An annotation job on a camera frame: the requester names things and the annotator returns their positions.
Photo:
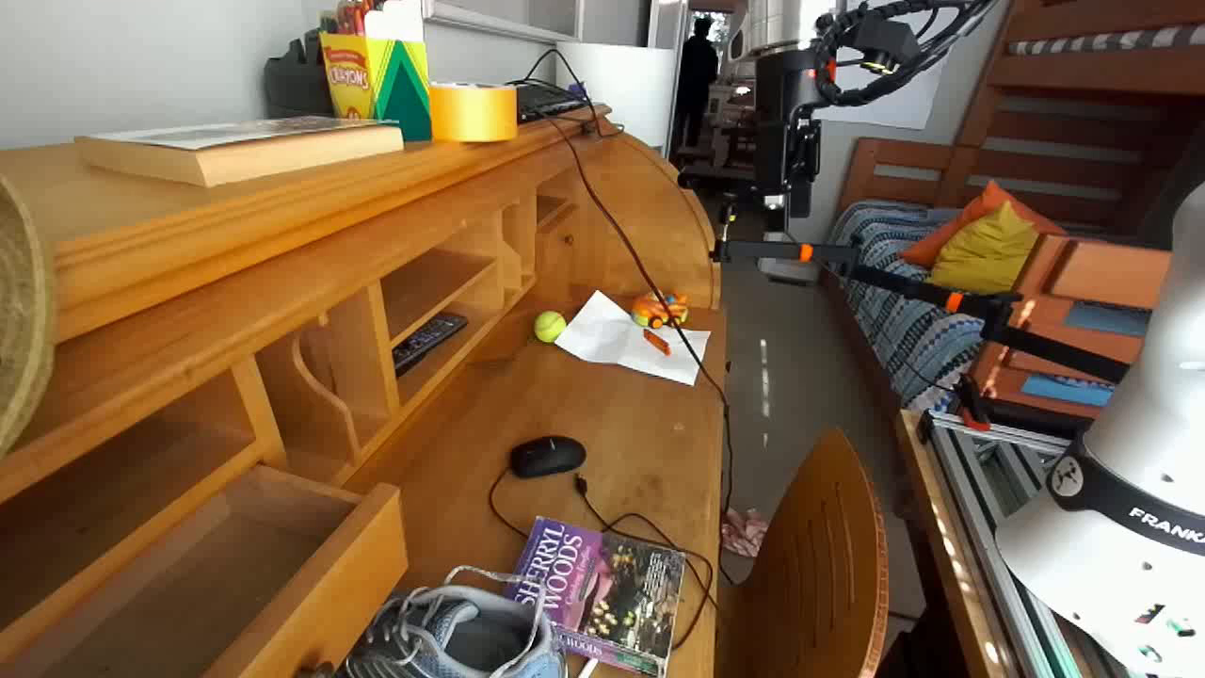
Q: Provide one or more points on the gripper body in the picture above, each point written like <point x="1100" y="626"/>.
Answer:
<point x="779" y="94"/>

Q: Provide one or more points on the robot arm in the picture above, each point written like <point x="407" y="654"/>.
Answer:
<point x="1139" y="443"/>

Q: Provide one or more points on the wooden drawer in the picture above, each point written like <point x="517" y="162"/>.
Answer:
<point x="311" y="584"/>

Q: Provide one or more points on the person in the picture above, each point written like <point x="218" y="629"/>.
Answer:
<point x="697" y="80"/>

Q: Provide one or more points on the white cabinet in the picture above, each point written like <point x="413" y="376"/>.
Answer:
<point x="626" y="89"/>

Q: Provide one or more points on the orange pillow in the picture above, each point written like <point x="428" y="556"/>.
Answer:
<point x="941" y="240"/>

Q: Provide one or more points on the orange toy car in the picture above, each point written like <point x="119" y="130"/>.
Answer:
<point x="661" y="309"/>

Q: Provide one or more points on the striped blue blanket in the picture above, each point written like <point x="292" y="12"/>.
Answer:
<point x="904" y="320"/>

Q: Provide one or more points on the yellow pillow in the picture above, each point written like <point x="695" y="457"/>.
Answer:
<point x="988" y="252"/>

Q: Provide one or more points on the orange crayon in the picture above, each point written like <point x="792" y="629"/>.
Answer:
<point x="657" y="342"/>

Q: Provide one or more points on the wooden bunk bed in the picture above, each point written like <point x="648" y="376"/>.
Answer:
<point x="1064" y="104"/>

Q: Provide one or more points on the white paper sheet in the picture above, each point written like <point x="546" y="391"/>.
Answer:
<point x="612" y="344"/>

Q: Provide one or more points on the yellow tape roll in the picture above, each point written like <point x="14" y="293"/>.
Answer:
<point x="473" y="113"/>

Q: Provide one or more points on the yellow tennis ball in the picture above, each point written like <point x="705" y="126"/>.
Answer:
<point x="550" y="327"/>

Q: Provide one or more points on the stack of brown boxes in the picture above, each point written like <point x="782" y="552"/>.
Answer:
<point x="1092" y="282"/>

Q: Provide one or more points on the red black clamp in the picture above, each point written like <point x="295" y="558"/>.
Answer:
<point x="972" y="405"/>

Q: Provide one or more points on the yellow green crayon box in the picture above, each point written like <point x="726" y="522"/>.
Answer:
<point x="377" y="80"/>

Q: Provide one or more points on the black remote control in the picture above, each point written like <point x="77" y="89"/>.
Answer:
<point x="428" y="341"/>

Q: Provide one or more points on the black computer mouse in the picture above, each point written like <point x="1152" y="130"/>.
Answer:
<point x="548" y="457"/>

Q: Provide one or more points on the wooden roll-top desk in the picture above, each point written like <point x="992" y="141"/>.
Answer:
<point x="471" y="395"/>

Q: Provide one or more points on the pink cloth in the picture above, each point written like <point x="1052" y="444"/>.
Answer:
<point x="744" y="532"/>

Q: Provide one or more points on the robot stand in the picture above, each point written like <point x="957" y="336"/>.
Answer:
<point x="979" y="490"/>

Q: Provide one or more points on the wooden chair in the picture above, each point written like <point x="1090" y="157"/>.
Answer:
<point x="810" y="565"/>

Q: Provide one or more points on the dark grey desk organizer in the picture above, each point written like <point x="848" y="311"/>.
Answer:
<point x="294" y="85"/>

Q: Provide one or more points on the purple paperback book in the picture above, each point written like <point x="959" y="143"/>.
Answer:
<point x="602" y="589"/>

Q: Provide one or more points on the large hardcover book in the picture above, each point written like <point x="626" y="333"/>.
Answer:
<point x="235" y="151"/>

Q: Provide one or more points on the grey sneaker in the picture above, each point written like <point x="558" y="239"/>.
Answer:
<point x="452" y="631"/>

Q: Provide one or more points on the woven straw hat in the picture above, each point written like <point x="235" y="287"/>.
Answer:
<point x="21" y="320"/>

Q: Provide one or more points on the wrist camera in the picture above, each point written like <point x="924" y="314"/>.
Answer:
<point x="885" y="42"/>

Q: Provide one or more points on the white wall poster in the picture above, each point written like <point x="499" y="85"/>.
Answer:
<point x="904" y="105"/>

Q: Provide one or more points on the white wall shelf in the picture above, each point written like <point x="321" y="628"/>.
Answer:
<point x="499" y="17"/>

